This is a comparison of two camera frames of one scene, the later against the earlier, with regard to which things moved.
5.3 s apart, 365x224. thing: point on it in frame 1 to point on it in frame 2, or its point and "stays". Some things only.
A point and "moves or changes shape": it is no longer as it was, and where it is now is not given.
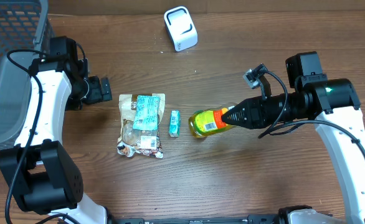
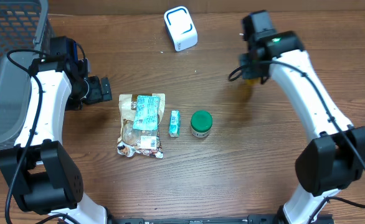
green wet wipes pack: x=147 y=112 stays
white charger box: x=180 y=28 stays
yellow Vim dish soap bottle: x=207 y=122 moves or changes shape
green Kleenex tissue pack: x=174 y=126 stays
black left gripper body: x=90 y=91 stays
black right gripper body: x=255 y=112 to x=246 y=66
